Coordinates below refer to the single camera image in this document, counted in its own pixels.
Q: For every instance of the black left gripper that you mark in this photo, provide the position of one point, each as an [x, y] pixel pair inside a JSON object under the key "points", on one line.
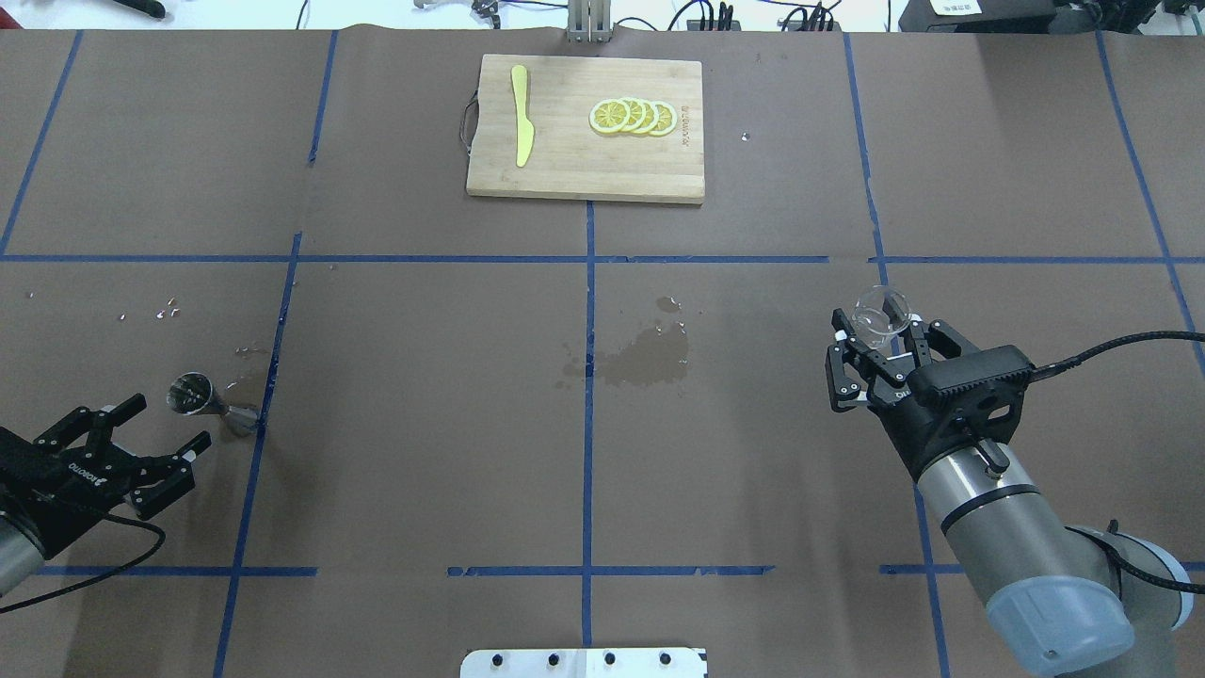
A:
{"points": [[45, 496]]}

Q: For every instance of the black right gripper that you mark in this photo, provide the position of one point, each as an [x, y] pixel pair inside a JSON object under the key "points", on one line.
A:
{"points": [[907, 426]]}

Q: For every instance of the clear glass cup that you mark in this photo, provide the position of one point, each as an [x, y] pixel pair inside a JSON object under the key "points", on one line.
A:
{"points": [[880, 313]]}

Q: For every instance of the steel jigger measuring cup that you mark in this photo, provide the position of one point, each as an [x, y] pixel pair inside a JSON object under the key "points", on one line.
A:
{"points": [[194, 394]]}

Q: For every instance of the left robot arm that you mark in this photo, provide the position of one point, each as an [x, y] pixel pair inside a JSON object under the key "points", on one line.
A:
{"points": [[20, 559]]}

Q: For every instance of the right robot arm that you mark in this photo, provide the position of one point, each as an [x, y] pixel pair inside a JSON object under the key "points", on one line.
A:
{"points": [[1068, 601]]}

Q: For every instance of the lemon slice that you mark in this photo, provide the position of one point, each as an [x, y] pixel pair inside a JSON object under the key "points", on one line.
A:
{"points": [[651, 122], [666, 119], [638, 114]]}

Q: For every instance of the black box on table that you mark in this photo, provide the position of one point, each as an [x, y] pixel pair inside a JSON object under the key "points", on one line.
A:
{"points": [[977, 17]]}

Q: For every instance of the lemon slice nearest knife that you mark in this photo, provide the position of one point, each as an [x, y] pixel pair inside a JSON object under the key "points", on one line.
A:
{"points": [[609, 116]]}

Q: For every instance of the bamboo cutting board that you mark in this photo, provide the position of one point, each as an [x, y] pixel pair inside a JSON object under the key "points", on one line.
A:
{"points": [[570, 160]]}

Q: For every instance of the yellow plastic knife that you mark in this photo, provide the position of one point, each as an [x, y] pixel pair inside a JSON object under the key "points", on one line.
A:
{"points": [[525, 129]]}

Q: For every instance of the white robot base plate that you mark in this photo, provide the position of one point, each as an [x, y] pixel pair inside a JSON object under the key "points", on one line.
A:
{"points": [[586, 662]]}

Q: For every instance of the aluminium frame post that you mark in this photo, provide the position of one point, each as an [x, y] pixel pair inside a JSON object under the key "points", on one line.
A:
{"points": [[589, 21]]}

